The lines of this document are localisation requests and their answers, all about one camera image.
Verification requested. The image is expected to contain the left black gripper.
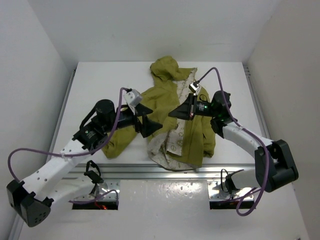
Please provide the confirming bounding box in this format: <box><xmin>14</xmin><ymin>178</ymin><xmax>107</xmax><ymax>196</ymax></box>
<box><xmin>103</xmin><ymin>102</ymin><xmax>162</xmax><ymax>137</ymax></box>

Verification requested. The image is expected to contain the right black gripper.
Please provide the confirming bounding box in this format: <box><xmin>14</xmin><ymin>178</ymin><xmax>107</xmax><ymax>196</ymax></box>
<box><xmin>168</xmin><ymin>93</ymin><xmax>218</xmax><ymax>121</ymax></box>

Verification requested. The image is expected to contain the olive green hooded jacket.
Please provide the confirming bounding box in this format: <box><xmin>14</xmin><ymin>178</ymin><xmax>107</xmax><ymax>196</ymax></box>
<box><xmin>101</xmin><ymin>55</ymin><xmax>216</xmax><ymax>173</ymax></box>

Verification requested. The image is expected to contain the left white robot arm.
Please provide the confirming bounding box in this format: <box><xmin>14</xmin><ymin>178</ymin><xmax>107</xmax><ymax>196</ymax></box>
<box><xmin>6</xmin><ymin>99</ymin><xmax>162</xmax><ymax>228</ymax></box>

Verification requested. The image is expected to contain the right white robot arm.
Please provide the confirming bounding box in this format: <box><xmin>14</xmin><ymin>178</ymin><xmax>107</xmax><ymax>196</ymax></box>
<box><xmin>168</xmin><ymin>90</ymin><xmax>299</xmax><ymax>194</ymax></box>

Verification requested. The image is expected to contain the white front cover panel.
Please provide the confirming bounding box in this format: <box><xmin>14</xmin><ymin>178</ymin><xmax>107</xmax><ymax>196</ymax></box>
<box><xmin>20</xmin><ymin>180</ymin><xmax>309</xmax><ymax>240</ymax></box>

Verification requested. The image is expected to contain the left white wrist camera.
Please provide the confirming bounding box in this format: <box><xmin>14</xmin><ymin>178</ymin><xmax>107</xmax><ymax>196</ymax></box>
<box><xmin>123</xmin><ymin>89</ymin><xmax>142</xmax><ymax>109</ymax></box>

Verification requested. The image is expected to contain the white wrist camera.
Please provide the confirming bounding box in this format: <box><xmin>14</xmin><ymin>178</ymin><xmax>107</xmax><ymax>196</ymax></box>
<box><xmin>189</xmin><ymin>81</ymin><xmax>202</xmax><ymax>95</ymax></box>
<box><xmin>123</xmin><ymin>89</ymin><xmax>142</xmax><ymax>109</ymax></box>

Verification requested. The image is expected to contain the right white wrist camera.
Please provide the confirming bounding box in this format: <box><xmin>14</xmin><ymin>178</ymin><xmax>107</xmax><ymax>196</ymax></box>
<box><xmin>189</xmin><ymin>81</ymin><xmax>202</xmax><ymax>95</ymax></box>

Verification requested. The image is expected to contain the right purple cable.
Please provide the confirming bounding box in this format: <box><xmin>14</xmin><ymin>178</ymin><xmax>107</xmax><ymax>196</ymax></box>
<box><xmin>197</xmin><ymin>67</ymin><xmax>271</xmax><ymax>216</ymax></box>

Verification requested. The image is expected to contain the aluminium frame rail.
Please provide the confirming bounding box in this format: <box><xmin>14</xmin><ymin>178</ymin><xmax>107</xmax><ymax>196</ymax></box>
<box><xmin>94</xmin><ymin>163</ymin><xmax>261</xmax><ymax>180</ymax></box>

